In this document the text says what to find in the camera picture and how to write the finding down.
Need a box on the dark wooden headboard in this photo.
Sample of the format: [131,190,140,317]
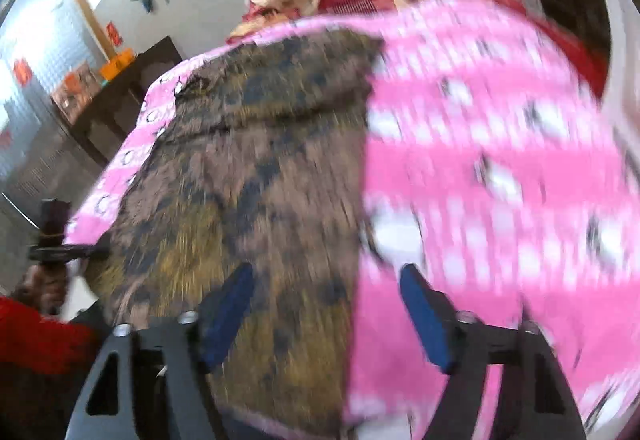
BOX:
[527,0,612,63]

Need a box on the pink penguin bed sheet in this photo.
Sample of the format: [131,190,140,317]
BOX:
[68,0,639,439]

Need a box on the person's left hand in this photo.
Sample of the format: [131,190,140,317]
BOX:
[10,264,68,316]

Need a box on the metal grille door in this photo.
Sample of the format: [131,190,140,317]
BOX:
[1,0,104,275]

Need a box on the dark wooden side table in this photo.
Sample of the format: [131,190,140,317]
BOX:
[70,36,182,167]

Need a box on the orange box on table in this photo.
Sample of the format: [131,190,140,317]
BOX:
[100,48,136,81]

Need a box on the brown yellow patterned cloth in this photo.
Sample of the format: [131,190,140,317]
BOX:
[87,29,384,438]

